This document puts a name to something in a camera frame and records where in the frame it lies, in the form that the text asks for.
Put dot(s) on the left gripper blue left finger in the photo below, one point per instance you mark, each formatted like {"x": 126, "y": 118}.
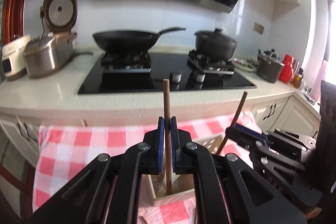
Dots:
{"x": 117, "y": 180}

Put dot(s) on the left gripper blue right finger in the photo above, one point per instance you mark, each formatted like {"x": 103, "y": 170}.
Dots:
{"x": 192, "y": 158}

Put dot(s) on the white small kitchen appliance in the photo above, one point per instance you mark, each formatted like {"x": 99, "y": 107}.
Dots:
{"x": 13, "y": 64}

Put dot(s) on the white perforated utensil basket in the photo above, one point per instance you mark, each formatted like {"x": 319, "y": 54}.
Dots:
{"x": 182, "y": 185}

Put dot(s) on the pink water bottle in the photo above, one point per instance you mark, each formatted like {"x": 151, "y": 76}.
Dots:
{"x": 316, "y": 89}

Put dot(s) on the oil bottle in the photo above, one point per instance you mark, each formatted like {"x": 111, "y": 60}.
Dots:
{"x": 296, "y": 81}

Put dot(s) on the red thermos jug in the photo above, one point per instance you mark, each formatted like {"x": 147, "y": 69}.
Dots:
{"x": 287, "y": 71}

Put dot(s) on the red white checkered tablecloth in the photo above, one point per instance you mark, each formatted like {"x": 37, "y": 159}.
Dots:
{"x": 65, "y": 151}

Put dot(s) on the black glass gas stove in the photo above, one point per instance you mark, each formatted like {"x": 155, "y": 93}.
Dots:
{"x": 174, "y": 67}

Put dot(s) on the dark grey stock pot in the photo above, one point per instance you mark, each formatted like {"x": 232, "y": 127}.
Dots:
{"x": 269, "y": 65}

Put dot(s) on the steel vacuum flask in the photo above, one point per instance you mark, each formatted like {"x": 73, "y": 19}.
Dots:
{"x": 296, "y": 65}

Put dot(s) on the small white dish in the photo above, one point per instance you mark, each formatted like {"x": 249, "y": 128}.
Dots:
{"x": 243, "y": 65}

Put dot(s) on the black lidded casserole pot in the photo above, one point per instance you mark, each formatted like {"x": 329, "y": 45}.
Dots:
{"x": 215, "y": 44}

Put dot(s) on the black wok pan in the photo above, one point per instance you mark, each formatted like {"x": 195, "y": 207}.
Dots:
{"x": 129, "y": 41}

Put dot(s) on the white lower cabinets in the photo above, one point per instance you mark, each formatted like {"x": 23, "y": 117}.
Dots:
{"x": 286, "y": 113}

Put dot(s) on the silver open rice cooker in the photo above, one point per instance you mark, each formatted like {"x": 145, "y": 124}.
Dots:
{"x": 49, "y": 53}

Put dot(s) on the red wooden glass door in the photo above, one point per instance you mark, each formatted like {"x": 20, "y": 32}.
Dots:
{"x": 12, "y": 20}

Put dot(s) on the wall power outlet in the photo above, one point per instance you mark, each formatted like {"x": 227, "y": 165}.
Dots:
{"x": 258, "y": 28}

